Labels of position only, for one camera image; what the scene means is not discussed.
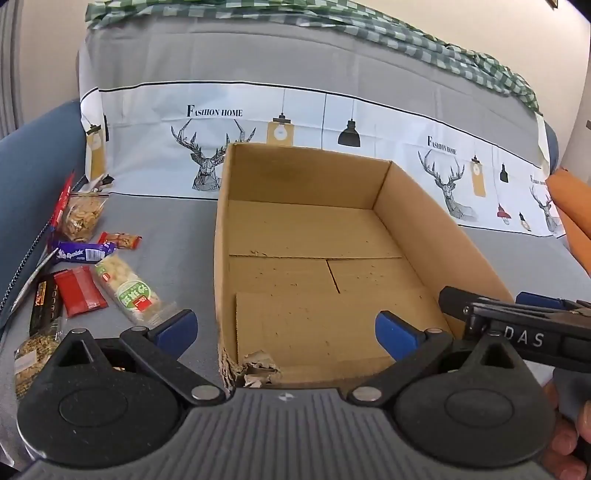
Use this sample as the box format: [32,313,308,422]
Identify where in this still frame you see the blue sofa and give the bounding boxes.
[0,99,89,330]

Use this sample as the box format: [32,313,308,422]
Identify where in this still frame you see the long red snack packet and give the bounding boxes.
[49,171,76,230]

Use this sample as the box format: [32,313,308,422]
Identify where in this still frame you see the brown cardboard box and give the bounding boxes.
[213,142,519,392]

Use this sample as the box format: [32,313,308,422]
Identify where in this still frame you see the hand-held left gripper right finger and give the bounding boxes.
[346,310,523,407]

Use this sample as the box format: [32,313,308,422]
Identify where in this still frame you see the clear green label cracker packet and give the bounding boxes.
[92,254,178,324]

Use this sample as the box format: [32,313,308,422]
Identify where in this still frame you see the white thin packet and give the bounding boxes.
[10,251,54,319]

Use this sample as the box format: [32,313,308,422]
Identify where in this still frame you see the small orange red snack bar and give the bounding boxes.
[98,232,143,251]

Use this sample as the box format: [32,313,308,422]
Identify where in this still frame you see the grey deer print sofa cover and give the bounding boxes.
[0,21,591,416]

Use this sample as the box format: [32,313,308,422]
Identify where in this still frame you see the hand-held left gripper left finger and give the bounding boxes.
[56,309,228,407]

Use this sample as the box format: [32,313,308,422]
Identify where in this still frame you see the person's right hand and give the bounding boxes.
[541,382,591,480]

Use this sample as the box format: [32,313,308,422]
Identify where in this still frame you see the clear bag of granola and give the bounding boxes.
[13,335,63,400]

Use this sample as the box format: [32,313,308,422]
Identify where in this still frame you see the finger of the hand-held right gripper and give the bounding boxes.
[438,286,580,324]
[515,292,591,317]

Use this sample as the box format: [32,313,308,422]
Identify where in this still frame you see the clear bag of crackers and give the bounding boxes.
[61,193,110,244]

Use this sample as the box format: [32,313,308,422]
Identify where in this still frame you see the purple chocolate bar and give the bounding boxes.
[50,241,117,265]

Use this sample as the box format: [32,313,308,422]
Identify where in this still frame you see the small white black packet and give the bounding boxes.
[85,173,115,193]

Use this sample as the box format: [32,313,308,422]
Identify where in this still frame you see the black snack packet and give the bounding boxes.
[28,273,63,342]

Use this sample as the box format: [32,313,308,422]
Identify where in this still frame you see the green checkered cloth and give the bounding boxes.
[84,0,542,114]

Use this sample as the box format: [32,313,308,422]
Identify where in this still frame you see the orange cushion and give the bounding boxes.
[547,167,591,278]

